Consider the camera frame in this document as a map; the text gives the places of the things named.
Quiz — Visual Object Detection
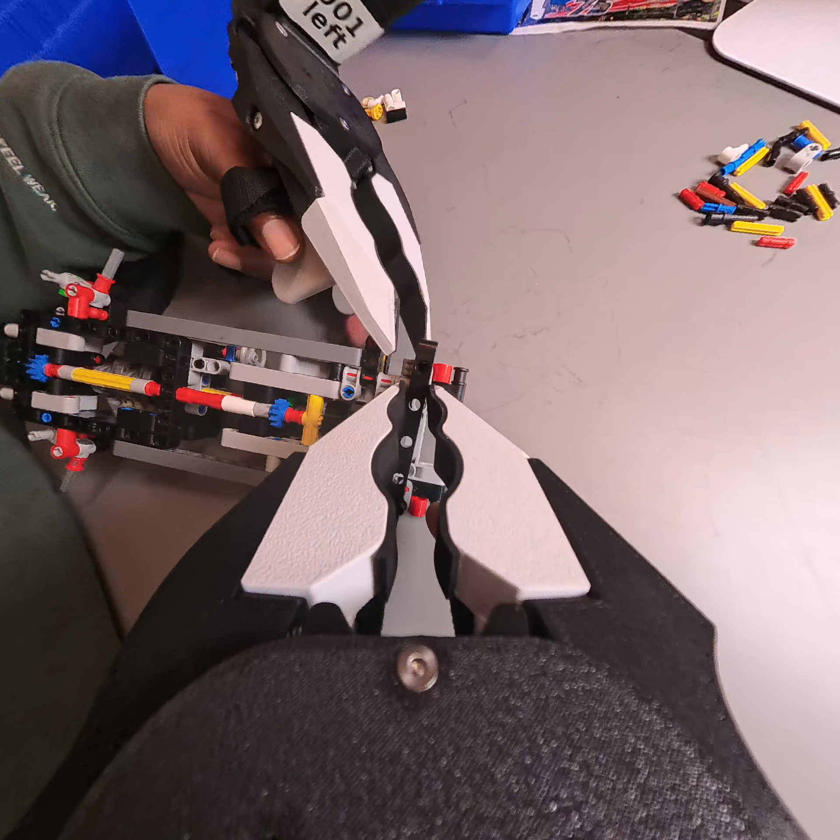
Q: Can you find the lego car chassis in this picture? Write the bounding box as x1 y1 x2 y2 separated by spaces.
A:
0 248 470 519

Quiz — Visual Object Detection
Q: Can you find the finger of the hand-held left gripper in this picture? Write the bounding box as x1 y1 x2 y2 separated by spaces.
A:
357 172 432 349
271 113 400 355

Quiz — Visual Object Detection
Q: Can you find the person's left hand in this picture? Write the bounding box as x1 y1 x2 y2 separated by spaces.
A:
144 84 304 277

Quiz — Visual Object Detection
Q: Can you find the black lego liftarm beam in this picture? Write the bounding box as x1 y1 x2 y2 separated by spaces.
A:
392 340 438 490

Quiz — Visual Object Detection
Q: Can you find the person's green sweatshirt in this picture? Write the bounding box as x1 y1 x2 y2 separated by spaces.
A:
0 420 129 821

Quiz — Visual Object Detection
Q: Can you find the person's left forearm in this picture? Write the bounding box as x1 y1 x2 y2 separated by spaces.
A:
0 62 186 309

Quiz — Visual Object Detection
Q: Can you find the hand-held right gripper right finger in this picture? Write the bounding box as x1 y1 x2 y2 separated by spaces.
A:
428 386 591 626

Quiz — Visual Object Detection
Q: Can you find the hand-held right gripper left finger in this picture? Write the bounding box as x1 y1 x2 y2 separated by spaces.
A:
240 384 403 623

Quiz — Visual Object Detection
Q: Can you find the yellow grey lego connector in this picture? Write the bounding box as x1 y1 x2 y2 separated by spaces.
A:
361 87 408 124

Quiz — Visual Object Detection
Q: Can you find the pile of loose lego pieces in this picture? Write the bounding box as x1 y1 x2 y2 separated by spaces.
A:
678 120 840 249

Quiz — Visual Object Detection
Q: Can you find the colourful sticker sheet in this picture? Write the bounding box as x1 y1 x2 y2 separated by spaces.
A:
512 0 726 35

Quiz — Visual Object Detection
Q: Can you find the blue storage bin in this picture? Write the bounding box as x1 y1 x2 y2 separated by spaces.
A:
0 0 237 99
387 0 532 35

